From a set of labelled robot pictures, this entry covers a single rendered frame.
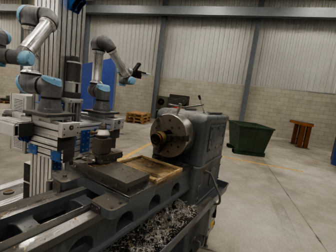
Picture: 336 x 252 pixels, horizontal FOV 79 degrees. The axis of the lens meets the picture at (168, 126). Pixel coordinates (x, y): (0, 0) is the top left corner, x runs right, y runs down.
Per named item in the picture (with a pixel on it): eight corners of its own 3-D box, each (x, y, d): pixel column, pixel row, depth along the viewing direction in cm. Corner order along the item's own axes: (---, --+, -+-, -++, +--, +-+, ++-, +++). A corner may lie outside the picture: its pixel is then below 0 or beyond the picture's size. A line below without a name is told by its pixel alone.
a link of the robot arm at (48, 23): (68, 23, 136) (32, 72, 109) (52, 21, 136) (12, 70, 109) (62, 5, 127) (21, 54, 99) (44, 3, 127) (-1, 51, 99)
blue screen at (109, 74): (69, 114, 927) (72, 61, 894) (87, 115, 975) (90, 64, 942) (98, 134, 602) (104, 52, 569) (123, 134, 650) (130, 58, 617)
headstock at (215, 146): (182, 143, 226) (187, 108, 220) (224, 154, 201) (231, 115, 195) (149, 152, 176) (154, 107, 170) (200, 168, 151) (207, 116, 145)
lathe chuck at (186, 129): (152, 145, 165) (162, 108, 158) (185, 162, 150) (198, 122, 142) (145, 146, 157) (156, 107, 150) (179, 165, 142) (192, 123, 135)
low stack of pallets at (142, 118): (134, 119, 1044) (135, 110, 1038) (150, 121, 1028) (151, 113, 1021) (124, 121, 923) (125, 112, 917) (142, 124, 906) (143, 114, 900)
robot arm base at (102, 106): (88, 109, 178) (89, 98, 176) (101, 109, 192) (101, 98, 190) (102, 111, 172) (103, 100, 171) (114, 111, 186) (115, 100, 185)
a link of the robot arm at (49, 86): (54, 97, 129) (55, 76, 127) (33, 95, 129) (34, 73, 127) (64, 97, 141) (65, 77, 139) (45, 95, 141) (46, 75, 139)
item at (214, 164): (172, 215, 238) (182, 143, 226) (211, 234, 213) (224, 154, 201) (138, 243, 188) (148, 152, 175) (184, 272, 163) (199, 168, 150)
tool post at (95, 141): (103, 150, 113) (104, 132, 112) (112, 153, 109) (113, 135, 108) (91, 152, 107) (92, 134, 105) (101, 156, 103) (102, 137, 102)
